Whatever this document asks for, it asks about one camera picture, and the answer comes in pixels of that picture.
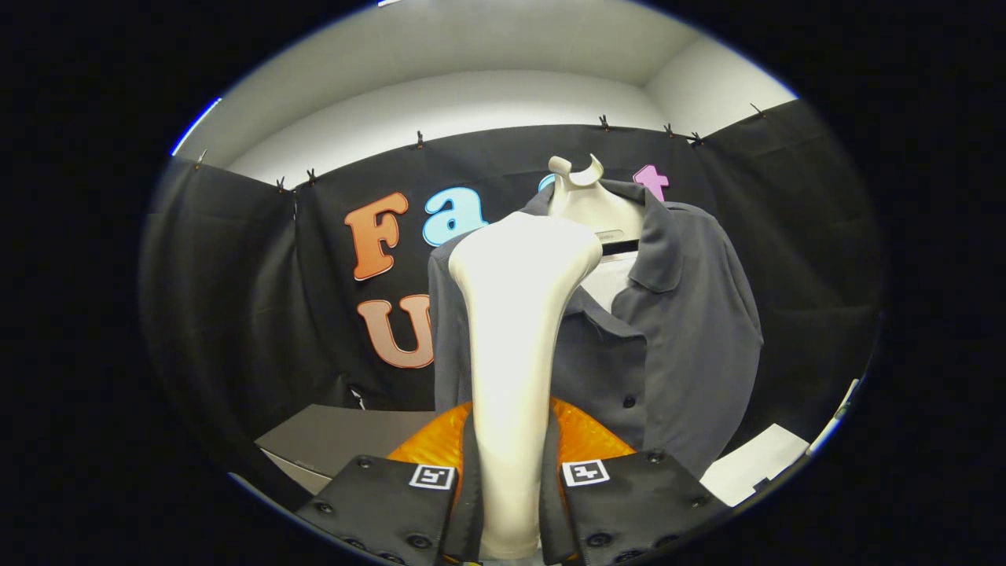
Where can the white garment steamer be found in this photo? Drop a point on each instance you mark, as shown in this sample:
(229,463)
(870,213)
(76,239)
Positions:
(511,330)

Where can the white mannequin torso form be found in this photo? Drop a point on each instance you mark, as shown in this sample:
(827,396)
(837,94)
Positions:
(585,208)

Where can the grey drawer cabinet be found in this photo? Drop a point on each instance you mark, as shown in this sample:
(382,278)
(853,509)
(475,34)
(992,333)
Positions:
(338,432)

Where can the grey button shirt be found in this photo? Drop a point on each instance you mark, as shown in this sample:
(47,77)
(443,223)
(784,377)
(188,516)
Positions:
(692,330)

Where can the white table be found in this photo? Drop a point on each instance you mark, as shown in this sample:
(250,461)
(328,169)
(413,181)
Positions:
(754,464)

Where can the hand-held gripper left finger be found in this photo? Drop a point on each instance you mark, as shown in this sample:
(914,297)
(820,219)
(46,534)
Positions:
(393,503)

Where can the white shelf board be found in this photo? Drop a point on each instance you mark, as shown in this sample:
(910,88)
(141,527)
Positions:
(823,435)

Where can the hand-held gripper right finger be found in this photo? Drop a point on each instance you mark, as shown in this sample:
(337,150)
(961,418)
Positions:
(629,503)

